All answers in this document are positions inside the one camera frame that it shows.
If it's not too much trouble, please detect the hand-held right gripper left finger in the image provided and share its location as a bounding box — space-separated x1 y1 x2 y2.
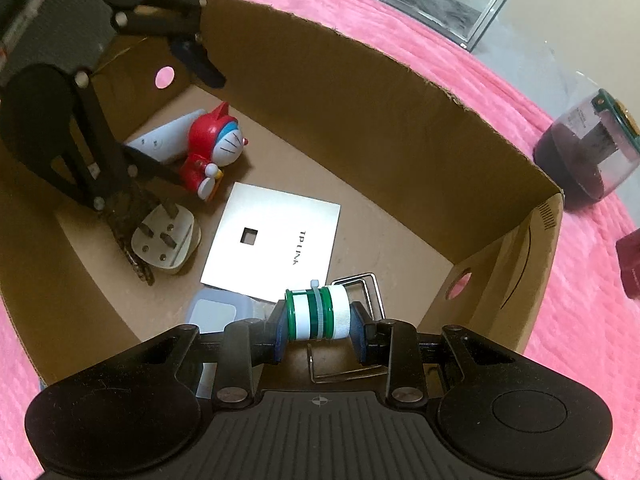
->
142 302 287 403

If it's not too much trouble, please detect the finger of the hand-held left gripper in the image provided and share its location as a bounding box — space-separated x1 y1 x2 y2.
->
25 72 184 209
112 0 227 88

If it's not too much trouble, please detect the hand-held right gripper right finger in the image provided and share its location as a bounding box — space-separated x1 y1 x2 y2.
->
350 302 516 403

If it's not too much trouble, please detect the metal wire rack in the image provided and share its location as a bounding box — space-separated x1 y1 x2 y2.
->
307 271 391 385

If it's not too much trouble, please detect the white plastic device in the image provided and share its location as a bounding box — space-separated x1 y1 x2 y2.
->
125 108 211 163

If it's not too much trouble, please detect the brown mottled clip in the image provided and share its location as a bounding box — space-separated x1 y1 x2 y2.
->
97 180 161 287

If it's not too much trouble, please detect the clear plastic box blue label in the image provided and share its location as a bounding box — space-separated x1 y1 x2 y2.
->
186 287 273 398

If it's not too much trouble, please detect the red cat figurine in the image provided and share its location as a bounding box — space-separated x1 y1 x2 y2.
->
180 101 249 202

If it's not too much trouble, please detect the white TP-Link plate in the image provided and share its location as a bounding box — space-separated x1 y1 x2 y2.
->
200 182 342 297

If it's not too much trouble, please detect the white three-prong plug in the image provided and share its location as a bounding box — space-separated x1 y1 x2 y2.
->
131 201 202 276

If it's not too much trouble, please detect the cardboard box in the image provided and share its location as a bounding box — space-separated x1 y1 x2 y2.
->
0 0 565 396

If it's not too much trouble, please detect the dark red container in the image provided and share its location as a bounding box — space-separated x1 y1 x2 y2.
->
616 230 640 301

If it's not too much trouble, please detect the clear jar with green lid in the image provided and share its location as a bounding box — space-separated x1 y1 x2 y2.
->
532 89 640 203

